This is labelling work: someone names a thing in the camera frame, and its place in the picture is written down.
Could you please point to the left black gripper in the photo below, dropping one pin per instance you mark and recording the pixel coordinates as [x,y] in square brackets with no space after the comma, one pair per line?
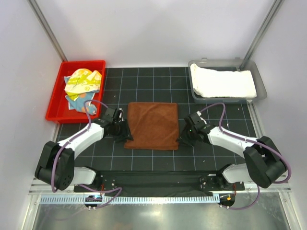
[125,133]

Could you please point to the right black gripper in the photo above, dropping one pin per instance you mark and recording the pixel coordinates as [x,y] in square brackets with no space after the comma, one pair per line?
[186,141]

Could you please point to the brown towel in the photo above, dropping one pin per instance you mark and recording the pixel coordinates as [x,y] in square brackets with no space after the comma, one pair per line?
[154,126]

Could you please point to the white towel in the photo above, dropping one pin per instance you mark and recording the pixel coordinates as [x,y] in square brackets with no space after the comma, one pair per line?
[209,83]

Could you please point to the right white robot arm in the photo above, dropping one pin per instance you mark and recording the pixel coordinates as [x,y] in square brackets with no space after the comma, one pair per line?
[263,164]

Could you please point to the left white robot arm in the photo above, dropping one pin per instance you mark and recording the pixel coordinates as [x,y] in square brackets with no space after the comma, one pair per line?
[56,165]

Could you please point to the colourful patterned towel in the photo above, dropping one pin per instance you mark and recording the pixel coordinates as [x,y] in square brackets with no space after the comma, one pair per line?
[80,88]

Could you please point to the red plastic bin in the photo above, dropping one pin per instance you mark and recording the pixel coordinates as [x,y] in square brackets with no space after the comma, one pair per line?
[58,109]

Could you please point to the clear plastic container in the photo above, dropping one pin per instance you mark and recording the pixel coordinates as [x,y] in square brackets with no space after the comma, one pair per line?
[229,65]

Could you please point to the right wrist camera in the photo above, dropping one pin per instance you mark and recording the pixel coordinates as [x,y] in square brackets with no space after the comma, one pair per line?
[199,114]

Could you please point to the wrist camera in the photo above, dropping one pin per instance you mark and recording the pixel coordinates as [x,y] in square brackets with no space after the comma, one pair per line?
[113,114]
[199,114]

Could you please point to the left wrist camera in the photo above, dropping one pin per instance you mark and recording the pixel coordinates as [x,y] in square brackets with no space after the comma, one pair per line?
[113,114]

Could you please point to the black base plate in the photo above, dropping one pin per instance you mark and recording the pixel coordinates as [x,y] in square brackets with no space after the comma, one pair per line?
[163,183]

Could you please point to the slotted cable duct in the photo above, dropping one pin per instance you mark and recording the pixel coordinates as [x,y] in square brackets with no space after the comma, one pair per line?
[99,200]

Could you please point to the aluminium rail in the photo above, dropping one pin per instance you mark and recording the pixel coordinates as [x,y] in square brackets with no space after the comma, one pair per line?
[40,188]

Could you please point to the left aluminium frame post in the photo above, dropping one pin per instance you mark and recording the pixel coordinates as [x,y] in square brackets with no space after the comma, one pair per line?
[46,27]

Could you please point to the aluminium frame post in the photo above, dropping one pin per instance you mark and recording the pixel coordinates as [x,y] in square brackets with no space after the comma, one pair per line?
[46,27]
[273,11]

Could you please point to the right aluminium frame post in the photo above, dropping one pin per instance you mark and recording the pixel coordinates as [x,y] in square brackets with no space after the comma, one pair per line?
[273,11]

